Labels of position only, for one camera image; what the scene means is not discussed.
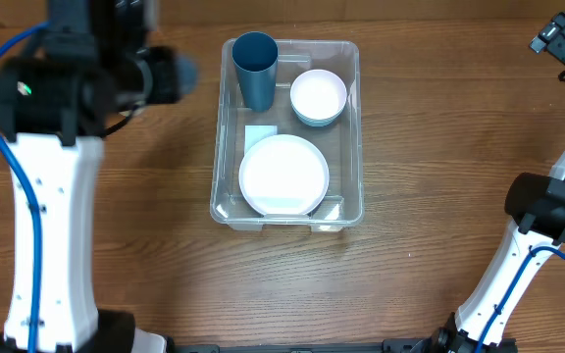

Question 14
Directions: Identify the blue cup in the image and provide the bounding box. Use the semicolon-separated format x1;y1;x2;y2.
176;55;198;96
231;31;279;112

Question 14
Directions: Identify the pink plate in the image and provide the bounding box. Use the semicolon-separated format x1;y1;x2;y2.
238;134;330;217

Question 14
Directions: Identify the light blue bowl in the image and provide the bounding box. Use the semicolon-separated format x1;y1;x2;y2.
295;111;340;127

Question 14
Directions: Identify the pink bowl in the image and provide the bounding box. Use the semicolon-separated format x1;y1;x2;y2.
289;69;347;119

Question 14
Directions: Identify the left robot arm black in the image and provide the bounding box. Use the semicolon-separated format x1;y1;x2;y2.
0;0;194;353

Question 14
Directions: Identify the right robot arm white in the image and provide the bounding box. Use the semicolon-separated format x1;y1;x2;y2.
413;12;565;352

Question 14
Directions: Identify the clear plastic storage bin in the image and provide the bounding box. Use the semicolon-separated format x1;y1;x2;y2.
210;32;364;231

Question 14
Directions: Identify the blue cable right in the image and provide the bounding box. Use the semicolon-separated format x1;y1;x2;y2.
473;245;565;353

